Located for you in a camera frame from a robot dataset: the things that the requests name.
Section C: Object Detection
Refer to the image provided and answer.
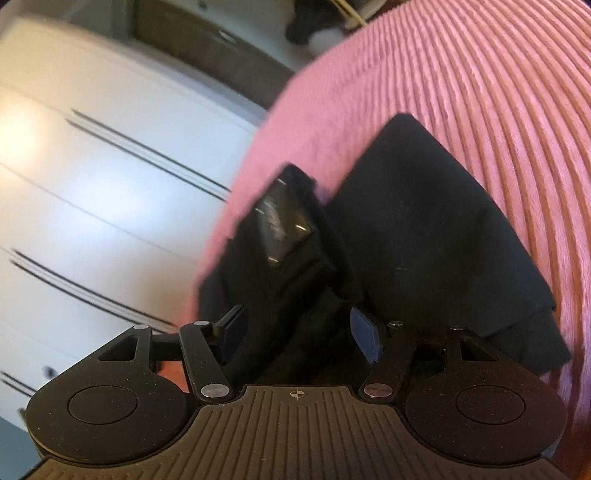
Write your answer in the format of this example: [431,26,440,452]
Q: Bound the white wardrobe with black lines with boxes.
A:
[1,16,264,427]

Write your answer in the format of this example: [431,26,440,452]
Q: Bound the dark wooden door frame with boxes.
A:
[132,0,294,109]

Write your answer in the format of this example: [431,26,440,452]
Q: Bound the pink ribbed bedspread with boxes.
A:
[197,1,590,479]

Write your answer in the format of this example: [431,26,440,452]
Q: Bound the black pants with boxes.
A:
[198,114,571,385]

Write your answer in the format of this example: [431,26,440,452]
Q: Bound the black clothing pile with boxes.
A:
[284,0,346,46]

